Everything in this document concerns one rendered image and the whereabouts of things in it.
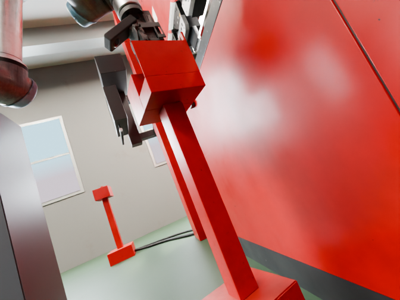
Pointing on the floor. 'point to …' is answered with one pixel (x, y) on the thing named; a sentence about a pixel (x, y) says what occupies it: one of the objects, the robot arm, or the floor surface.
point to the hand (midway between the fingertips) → (153, 74)
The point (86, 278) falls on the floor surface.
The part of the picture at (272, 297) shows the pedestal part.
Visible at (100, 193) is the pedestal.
